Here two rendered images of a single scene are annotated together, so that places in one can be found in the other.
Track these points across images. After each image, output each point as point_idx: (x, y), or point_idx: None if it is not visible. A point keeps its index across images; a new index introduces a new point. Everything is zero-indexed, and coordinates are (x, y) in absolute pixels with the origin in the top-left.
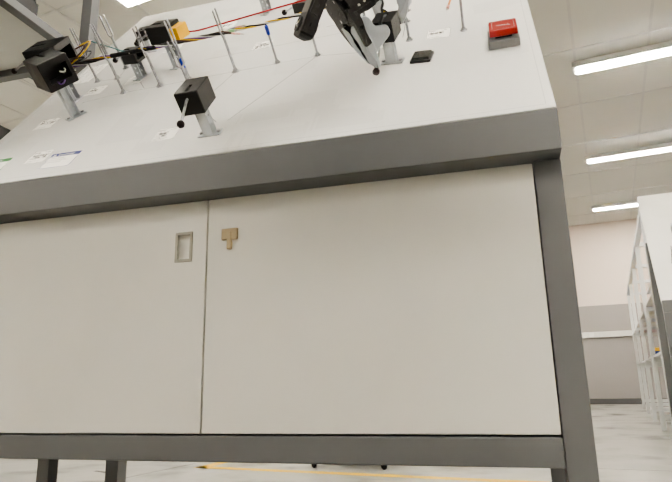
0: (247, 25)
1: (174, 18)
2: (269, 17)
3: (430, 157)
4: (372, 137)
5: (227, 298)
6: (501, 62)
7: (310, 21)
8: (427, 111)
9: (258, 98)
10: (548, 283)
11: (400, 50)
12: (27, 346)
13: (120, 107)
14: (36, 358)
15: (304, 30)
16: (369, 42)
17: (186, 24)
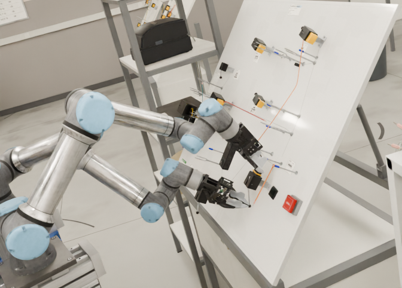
0: (260, 67)
1: (249, 17)
2: (268, 61)
3: (249, 272)
4: (237, 251)
5: (233, 263)
6: (284, 227)
7: (209, 201)
8: (252, 248)
9: (233, 178)
10: None
11: (274, 174)
12: (206, 236)
13: (210, 141)
14: (208, 242)
15: (210, 202)
16: (234, 207)
17: (220, 100)
